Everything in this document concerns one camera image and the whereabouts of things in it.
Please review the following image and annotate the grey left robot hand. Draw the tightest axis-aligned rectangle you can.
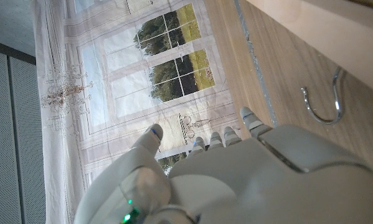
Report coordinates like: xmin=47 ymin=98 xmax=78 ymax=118
xmin=73 ymin=106 xmax=373 ymax=224

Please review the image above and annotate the wooden stick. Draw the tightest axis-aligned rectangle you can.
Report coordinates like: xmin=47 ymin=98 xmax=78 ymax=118
xmin=245 ymin=0 xmax=373 ymax=125

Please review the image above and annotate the printed window backdrop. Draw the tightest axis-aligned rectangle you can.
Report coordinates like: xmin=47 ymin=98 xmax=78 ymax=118
xmin=30 ymin=0 xmax=246 ymax=224

